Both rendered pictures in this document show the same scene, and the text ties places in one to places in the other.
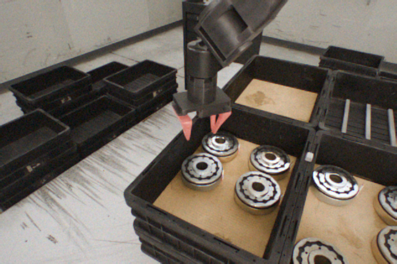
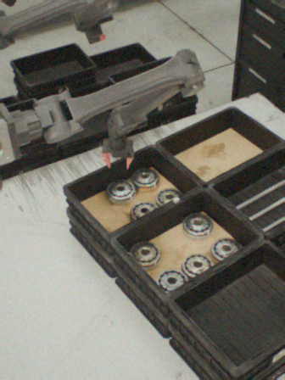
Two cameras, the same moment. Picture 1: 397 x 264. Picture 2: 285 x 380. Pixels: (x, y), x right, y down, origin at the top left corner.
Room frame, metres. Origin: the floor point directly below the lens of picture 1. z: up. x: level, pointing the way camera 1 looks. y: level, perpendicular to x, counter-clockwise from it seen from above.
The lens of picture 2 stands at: (-0.98, -0.81, 2.37)
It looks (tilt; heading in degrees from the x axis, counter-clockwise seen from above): 44 degrees down; 27
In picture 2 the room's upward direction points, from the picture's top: 2 degrees counter-clockwise
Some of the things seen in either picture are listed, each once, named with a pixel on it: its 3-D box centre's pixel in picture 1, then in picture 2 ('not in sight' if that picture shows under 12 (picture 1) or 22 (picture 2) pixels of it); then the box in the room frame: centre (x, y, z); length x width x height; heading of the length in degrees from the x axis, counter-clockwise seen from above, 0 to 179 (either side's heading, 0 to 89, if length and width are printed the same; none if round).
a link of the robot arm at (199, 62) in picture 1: (205, 57); (118, 125); (0.44, -0.01, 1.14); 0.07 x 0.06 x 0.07; 144
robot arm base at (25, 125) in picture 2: not in sight; (21, 127); (-0.02, 0.00, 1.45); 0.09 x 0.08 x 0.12; 54
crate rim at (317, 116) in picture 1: (277, 85); (220, 144); (0.75, -0.27, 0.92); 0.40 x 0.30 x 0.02; 151
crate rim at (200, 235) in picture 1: (232, 160); (132, 188); (0.40, -0.08, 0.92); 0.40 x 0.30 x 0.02; 151
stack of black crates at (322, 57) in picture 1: (341, 83); not in sight; (1.82, -1.17, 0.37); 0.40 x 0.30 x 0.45; 54
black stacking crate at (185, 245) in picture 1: (229, 176); (132, 199); (0.40, -0.08, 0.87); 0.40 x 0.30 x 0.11; 151
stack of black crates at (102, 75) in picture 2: (111, 93); (121, 86); (1.75, 0.68, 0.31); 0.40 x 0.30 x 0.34; 144
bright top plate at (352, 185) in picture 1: (334, 180); (198, 223); (0.39, -0.33, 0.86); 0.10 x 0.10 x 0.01
